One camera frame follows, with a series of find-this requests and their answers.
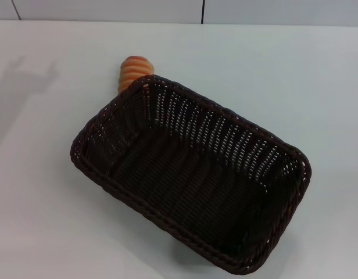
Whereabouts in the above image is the dark brown wicker basket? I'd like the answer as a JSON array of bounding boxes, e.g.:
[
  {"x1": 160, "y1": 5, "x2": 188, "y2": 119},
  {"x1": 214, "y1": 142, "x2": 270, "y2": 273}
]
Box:
[{"x1": 69, "y1": 73, "x2": 312, "y2": 276}]

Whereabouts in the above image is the orange spiral bread roll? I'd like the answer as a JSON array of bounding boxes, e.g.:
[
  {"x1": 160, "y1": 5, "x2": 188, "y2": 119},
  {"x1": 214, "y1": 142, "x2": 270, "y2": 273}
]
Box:
[{"x1": 117, "y1": 55, "x2": 155, "y2": 95}]

